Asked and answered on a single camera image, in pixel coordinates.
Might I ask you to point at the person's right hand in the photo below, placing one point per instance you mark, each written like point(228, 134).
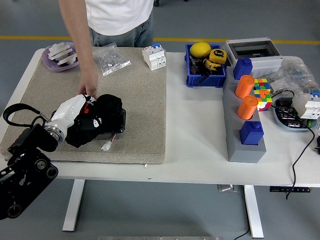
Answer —
point(87, 83)

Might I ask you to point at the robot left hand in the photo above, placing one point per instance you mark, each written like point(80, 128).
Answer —
point(70, 110)

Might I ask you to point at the black rag with red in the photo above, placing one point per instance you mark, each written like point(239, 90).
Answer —
point(100, 122)

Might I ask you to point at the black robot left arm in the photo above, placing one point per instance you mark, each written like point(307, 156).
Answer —
point(25, 152)

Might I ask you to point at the person's right forearm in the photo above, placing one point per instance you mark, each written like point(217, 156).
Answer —
point(80, 45)

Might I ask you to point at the black table control panel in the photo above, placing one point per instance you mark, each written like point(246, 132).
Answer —
point(277, 189)

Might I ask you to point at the clear bag of screws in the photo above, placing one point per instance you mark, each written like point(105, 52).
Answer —
point(112, 61)

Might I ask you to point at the purple plastic tray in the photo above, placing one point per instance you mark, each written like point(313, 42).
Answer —
point(53, 67)

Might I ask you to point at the grey-brown mat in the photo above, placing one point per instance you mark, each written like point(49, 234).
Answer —
point(140, 105)

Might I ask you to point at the person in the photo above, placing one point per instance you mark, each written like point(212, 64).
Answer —
point(117, 15)

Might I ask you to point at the white table leg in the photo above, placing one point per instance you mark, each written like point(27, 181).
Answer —
point(72, 207)
point(252, 212)

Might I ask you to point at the black chair wheel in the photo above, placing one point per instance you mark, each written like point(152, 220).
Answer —
point(156, 3)

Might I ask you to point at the blue plastic bin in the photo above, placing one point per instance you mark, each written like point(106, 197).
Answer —
point(205, 81)

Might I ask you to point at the yellow lemon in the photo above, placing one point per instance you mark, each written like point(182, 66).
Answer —
point(200, 49)

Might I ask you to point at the yellow black tape measure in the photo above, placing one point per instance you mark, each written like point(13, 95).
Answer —
point(211, 65)
point(218, 55)

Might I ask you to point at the blue block with knob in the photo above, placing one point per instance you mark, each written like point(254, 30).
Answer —
point(242, 68)
point(250, 135)

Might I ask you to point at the orange cylinder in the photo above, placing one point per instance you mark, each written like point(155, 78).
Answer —
point(243, 87)
point(246, 108)

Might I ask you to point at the grey shape sorter base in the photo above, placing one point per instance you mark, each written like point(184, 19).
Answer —
point(245, 153)

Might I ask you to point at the colourful puzzle cube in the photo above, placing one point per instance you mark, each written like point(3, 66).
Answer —
point(262, 95)

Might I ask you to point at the small labelled clear bag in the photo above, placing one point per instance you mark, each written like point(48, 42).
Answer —
point(278, 86)

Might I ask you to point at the light blue bowl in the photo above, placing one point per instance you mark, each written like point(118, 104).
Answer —
point(280, 122)

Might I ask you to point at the clear bags of parts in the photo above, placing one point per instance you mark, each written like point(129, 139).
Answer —
point(297, 73)

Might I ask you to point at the white circuit breaker assembly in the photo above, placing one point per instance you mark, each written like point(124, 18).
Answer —
point(306, 105)

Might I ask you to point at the black plug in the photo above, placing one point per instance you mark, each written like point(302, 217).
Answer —
point(318, 142)

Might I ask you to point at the white plastic bracket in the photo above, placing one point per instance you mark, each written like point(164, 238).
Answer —
point(58, 51)
point(66, 60)

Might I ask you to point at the white circuit breaker blue switch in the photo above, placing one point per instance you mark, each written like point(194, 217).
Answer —
point(153, 58)

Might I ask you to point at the metal bracket under table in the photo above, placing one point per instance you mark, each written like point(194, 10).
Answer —
point(226, 188)

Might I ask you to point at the white electrical enclosure box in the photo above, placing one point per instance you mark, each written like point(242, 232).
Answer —
point(265, 62)

